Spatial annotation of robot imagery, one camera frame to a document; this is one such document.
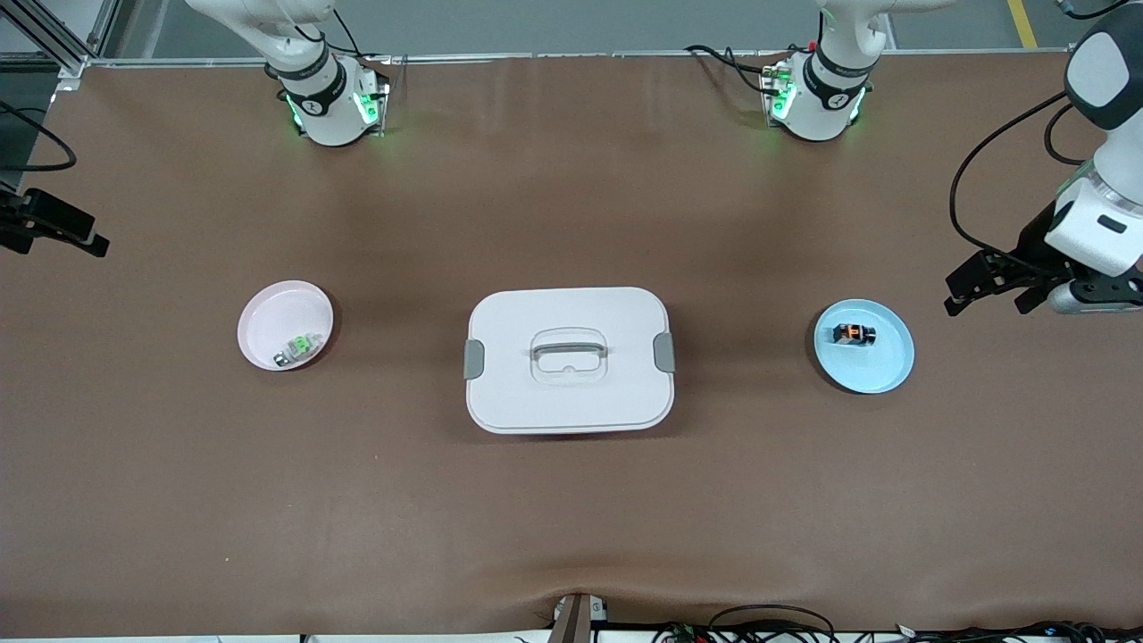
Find grey box lid handle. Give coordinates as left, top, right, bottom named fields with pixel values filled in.
left=530, top=335, right=610, bottom=360

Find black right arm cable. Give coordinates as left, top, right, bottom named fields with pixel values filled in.
left=0, top=100, right=78, bottom=172

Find white lidded storage box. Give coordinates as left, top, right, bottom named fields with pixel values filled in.
left=464, top=286, right=677, bottom=436

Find aluminium frame profile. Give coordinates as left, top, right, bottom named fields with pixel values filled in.
left=0, top=0, right=121, bottom=77

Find black right base cable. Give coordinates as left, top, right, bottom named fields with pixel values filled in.
left=330, top=7, right=369, bottom=60

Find pink round plate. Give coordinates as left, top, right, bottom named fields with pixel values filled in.
left=237, top=280, right=335, bottom=372

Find light blue round plate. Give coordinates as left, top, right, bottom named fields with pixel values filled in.
left=813, top=298, right=916, bottom=395

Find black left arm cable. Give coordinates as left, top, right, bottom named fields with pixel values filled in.
left=949, top=89, right=1095, bottom=262

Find tangled black cable bundle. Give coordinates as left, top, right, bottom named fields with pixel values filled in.
left=652, top=619, right=1143, bottom=643

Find front camera mount bracket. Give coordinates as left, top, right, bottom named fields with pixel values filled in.
left=549, top=592, right=610, bottom=643

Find green and clear push-button switch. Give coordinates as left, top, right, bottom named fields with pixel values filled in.
left=273, top=333, right=324, bottom=369

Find black left base cables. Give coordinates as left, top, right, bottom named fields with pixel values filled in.
left=686, top=43, right=782, bottom=95

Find black cable loop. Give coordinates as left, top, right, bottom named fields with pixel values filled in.
left=708, top=605, right=838, bottom=643

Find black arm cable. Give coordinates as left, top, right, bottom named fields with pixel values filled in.
left=0, top=100, right=78, bottom=172
left=949, top=89, right=1095, bottom=262

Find silver table edge rail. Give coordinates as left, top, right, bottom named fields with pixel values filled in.
left=85, top=49, right=1072, bottom=68

